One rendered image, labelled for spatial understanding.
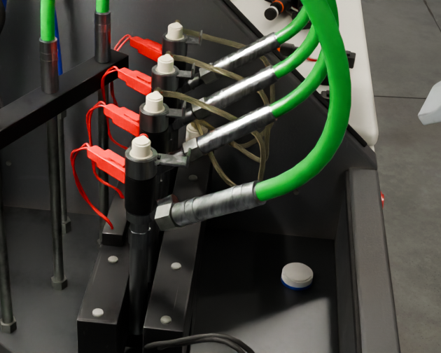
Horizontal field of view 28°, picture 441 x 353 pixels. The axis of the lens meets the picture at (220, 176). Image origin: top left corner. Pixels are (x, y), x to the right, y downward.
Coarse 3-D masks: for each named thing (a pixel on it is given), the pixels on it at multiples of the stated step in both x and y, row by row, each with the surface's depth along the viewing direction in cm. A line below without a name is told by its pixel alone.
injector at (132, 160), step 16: (128, 160) 75; (144, 160) 75; (128, 176) 77; (144, 176) 76; (128, 192) 77; (144, 192) 77; (128, 208) 78; (144, 208) 78; (144, 224) 79; (128, 240) 82; (144, 240) 80; (144, 256) 82; (144, 272) 83; (144, 288) 84; (144, 304) 85; (144, 320) 86
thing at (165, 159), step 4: (160, 156) 77; (164, 156) 76; (168, 156) 77; (172, 156) 77; (176, 156) 77; (180, 156) 77; (156, 160) 76; (160, 160) 76; (164, 160) 76; (168, 160) 76; (172, 160) 76; (176, 160) 76; (180, 160) 76; (184, 160) 76; (156, 164) 76; (160, 164) 76; (164, 164) 76; (168, 164) 76; (172, 164) 76; (176, 164) 76; (180, 164) 76; (184, 164) 76
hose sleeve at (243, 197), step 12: (216, 192) 64; (228, 192) 63; (240, 192) 62; (252, 192) 62; (180, 204) 66; (192, 204) 65; (204, 204) 64; (216, 204) 64; (228, 204) 63; (240, 204) 63; (252, 204) 62; (180, 216) 66; (192, 216) 65; (204, 216) 65; (216, 216) 65
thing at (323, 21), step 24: (312, 0) 53; (312, 24) 54; (336, 24) 54; (336, 48) 54; (336, 72) 54; (336, 96) 55; (336, 120) 56; (336, 144) 57; (312, 168) 59; (264, 192) 62; (288, 192) 61
